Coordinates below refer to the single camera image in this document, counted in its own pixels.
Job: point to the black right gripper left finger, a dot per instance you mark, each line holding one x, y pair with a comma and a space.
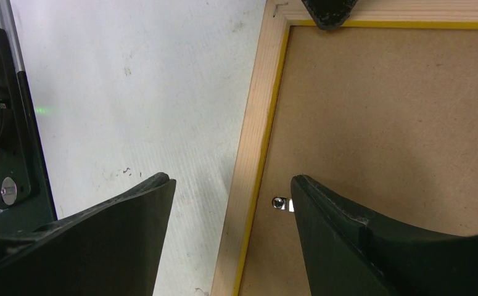
112, 248

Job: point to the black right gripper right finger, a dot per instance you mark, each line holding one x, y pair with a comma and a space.
350, 249

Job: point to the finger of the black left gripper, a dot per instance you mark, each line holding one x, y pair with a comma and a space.
329, 14

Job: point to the yellow wooden picture frame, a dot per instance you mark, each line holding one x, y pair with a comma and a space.
278, 18

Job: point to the small metal turn clip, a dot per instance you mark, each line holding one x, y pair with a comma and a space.
283, 203

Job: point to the brown cardboard backing board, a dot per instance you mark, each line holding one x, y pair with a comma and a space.
385, 117

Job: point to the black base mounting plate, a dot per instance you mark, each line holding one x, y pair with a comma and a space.
26, 201

